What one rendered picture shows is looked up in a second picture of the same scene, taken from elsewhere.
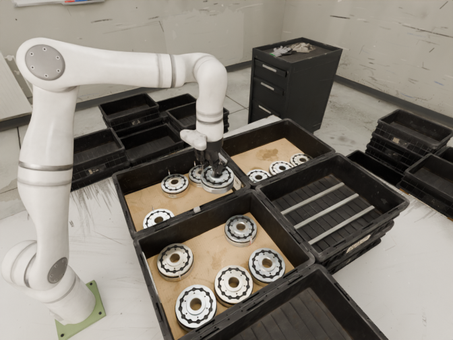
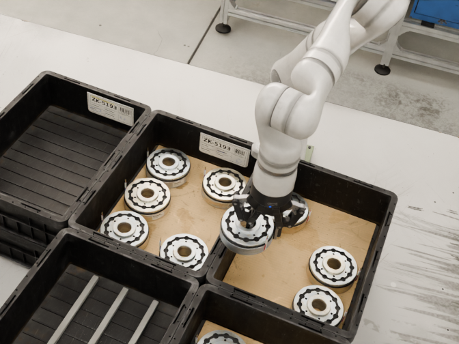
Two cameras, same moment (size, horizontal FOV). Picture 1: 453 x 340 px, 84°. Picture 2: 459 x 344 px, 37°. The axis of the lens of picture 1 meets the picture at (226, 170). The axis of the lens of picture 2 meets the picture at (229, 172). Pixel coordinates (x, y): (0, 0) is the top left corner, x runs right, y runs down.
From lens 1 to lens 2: 1.35 m
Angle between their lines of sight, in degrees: 84
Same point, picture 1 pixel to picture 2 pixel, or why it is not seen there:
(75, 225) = (408, 209)
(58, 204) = (299, 54)
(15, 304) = (343, 136)
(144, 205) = (335, 227)
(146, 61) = (319, 39)
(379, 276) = not seen: outside the picture
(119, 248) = not seen: hidden behind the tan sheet
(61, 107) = (358, 29)
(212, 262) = (188, 213)
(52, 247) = (283, 64)
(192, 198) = (290, 271)
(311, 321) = not seen: hidden behind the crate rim
